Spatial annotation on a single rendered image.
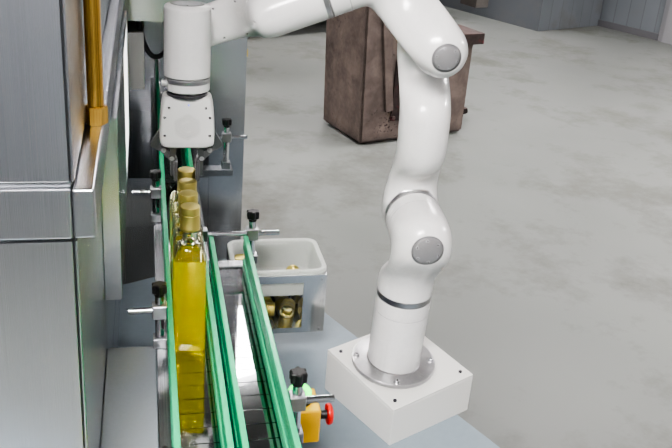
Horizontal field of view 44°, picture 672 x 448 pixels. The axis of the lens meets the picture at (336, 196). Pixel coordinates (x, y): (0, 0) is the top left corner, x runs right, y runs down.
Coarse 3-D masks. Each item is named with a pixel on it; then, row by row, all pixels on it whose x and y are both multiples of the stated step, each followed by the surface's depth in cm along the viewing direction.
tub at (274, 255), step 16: (240, 240) 206; (272, 240) 207; (288, 240) 208; (304, 240) 209; (272, 256) 209; (288, 256) 210; (304, 256) 210; (320, 256) 201; (272, 272) 192; (288, 272) 193; (304, 272) 194; (320, 272) 195
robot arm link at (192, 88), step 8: (168, 80) 150; (176, 80) 150; (200, 80) 151; (208, 80) 153; (168, 88) 151; (176, 88) 150; (184, 88) 150; (192, 88) 150; (200, 88) 151; (208, 88) 153
